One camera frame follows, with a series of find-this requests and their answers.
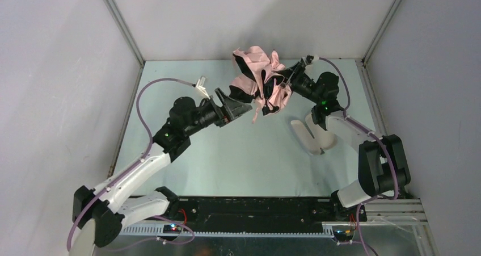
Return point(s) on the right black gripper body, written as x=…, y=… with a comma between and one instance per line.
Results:
x=291, y=76

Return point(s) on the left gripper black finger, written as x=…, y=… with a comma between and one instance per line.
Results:
x=235, y=109
x=220, y=94

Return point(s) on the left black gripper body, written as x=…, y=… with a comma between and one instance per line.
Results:
x=221, y=106

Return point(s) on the pink black folding umbrella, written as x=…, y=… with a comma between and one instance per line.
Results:
x=260, y=81

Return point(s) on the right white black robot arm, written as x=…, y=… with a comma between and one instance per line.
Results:
x=382, y=164

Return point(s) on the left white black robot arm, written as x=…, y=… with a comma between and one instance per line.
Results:
x=109, y=205

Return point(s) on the open grey umbrella case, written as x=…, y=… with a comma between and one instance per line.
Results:
x=312, y=137

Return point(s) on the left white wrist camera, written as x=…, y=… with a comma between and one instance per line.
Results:
x=200, y=88

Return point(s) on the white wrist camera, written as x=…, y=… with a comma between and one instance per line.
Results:
x=200, y=88
x=310, y=60

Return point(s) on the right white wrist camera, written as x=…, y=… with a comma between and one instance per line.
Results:
x=310, y=60

